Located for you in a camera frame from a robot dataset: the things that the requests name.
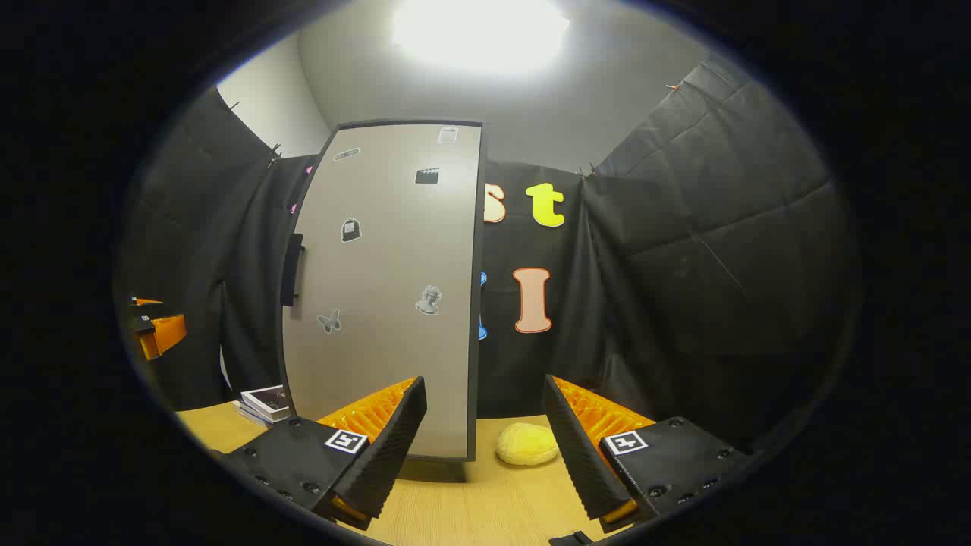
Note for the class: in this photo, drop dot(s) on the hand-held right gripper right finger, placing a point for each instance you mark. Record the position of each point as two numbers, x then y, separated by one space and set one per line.
580 455

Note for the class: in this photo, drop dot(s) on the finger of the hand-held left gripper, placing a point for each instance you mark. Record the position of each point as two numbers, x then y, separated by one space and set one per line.
144 302
163 334

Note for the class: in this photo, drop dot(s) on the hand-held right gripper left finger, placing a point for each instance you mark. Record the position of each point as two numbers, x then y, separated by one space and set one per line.
391 447

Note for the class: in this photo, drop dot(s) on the grey cabinet door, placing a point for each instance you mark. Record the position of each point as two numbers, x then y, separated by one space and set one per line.
379 265

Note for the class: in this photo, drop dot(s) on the yellow round sponge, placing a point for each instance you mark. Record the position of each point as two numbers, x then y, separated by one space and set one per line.
527 444

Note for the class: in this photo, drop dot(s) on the white thin book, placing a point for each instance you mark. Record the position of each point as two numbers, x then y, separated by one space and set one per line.
246 414

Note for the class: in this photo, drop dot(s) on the white portrait cover book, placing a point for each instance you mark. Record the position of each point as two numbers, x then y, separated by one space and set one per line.
267 400

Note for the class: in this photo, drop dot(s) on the black backdrop cloth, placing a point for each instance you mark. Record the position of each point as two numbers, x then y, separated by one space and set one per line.
721 265

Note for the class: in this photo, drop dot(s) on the large ceiling light panel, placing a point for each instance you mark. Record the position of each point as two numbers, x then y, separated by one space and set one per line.
478 34

